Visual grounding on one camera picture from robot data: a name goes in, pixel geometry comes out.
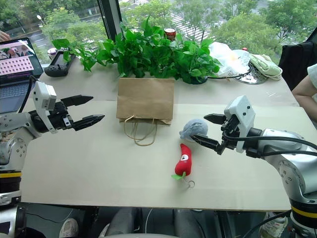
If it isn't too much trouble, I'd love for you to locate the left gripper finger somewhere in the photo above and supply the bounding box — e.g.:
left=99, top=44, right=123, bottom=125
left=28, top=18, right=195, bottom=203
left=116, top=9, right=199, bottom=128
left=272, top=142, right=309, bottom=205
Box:
left=71, top=114, right=106, bottom=131
left=60, top=94, right=94, bottom=108

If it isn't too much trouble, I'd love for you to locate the white plastic bag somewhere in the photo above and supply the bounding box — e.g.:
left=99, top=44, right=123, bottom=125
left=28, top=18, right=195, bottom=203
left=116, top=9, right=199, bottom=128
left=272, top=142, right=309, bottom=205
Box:
left=209, top=41, right=251, bottom=78

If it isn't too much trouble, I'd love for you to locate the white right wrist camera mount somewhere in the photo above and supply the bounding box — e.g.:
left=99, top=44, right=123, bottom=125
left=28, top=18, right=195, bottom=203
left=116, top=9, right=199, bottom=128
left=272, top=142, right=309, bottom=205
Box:
left=224, top=95, right=256, bottom=153

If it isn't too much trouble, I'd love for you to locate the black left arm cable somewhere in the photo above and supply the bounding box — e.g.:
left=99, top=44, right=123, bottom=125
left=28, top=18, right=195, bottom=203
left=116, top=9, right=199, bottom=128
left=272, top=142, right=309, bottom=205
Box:
left=18, top=75, right=38, bottom=114

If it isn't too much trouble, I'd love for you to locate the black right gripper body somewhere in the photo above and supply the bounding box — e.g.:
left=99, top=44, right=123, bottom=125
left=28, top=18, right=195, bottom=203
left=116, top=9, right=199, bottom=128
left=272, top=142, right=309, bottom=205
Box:
left=217, top=115, right=242, bottom=156

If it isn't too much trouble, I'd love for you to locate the green leafy potted plant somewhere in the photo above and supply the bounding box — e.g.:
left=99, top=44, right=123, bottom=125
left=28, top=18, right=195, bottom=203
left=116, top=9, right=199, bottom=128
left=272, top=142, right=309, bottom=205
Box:
left=51, top=16, right=223, bottom=85

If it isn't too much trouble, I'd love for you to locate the black handheld game console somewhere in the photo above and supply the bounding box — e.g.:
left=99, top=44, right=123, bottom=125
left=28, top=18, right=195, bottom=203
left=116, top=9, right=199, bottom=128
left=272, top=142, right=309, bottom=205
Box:
left=44, top=49, right=76, bottom=78

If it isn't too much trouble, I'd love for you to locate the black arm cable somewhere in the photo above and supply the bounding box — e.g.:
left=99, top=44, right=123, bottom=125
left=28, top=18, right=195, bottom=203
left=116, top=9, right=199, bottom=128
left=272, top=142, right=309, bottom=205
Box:
left=18, top=75, right=38, bottom=114
left=223, top=134, right=317, bottom=157

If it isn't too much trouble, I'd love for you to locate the open laptop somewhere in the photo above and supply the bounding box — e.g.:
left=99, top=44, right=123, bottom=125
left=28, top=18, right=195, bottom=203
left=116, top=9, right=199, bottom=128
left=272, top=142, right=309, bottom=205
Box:
left=0, top=37, right=45, bottom=115

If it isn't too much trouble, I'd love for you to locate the brown paper bag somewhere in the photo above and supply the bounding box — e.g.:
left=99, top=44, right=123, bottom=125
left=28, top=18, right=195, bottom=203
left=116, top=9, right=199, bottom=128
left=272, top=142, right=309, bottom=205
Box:
left=116, top=77, right=175, bottom=146

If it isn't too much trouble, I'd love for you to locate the pale green cloth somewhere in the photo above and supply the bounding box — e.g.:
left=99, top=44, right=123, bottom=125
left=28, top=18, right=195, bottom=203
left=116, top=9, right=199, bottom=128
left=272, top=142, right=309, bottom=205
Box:
left=248, top=53, right=283, bottom=81

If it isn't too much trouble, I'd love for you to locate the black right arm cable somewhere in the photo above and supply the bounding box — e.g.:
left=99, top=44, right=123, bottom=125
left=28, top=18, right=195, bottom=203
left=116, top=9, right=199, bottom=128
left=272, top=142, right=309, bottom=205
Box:
left=223, top=134, right=317, bottom=157

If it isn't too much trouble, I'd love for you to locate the black window frame post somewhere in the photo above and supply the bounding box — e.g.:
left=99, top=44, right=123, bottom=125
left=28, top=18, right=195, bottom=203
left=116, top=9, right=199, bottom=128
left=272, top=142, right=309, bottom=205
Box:
left=97, top=0, right=123, bottom=43

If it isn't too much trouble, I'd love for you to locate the dark grey rounded shape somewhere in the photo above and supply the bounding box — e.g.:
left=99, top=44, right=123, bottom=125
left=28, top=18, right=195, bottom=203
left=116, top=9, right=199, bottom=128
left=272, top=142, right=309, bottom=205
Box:
left=105, top=207, right=141, bottom=238

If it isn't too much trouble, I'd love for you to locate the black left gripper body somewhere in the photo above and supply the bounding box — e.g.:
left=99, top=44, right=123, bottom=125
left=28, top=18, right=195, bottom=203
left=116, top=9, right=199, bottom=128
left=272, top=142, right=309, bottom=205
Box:
left=50, top=101, right=75, bottom=131

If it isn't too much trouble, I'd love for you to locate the white sneaker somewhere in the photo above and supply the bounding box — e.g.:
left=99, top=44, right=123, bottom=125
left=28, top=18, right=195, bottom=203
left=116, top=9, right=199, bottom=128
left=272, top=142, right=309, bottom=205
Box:
left=258, top=213, right=288, bottom=238
left=59, top=218, right=80, bottom=238

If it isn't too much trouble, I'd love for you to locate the red chili plush toy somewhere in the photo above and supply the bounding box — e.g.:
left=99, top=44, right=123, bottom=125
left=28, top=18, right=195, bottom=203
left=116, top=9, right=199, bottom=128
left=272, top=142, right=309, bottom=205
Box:
left=171, top=143, right=195, bottom=189

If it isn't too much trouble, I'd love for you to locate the red drink can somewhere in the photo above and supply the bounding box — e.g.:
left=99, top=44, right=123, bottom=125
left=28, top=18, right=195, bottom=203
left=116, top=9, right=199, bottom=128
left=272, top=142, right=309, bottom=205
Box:
left=163, top=26, right=177, bottom=41

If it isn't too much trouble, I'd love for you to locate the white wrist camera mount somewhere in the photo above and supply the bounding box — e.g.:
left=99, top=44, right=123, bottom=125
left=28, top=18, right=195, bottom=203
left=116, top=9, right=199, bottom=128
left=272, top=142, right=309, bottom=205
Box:
left=224, top=95, right=256, bottom=153
left=33, top=80, right=59, bottom=134

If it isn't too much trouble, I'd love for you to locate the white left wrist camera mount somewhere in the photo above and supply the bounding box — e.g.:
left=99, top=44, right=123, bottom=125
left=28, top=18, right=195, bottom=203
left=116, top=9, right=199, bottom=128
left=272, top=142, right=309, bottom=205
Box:
left=33, top=80, right=59, bottom=134

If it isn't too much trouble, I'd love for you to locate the grey blue plush toy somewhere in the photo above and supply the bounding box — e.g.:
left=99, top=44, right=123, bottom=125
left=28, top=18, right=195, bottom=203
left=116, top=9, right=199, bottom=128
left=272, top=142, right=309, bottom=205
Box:
left=179, top=118, right=209, bottom=142

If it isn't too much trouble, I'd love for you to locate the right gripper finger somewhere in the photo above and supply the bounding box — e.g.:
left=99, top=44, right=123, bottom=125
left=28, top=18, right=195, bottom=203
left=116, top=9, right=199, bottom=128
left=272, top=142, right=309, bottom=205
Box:
left=192, top=133, right=221, bottom=152
left=203, top=113, right=227, bottom=124

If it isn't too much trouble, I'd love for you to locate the round silver metal plate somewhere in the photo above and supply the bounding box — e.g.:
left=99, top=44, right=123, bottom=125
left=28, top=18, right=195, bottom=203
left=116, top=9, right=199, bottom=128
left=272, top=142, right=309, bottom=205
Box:
left=232, top=61, right=270, bottom=85

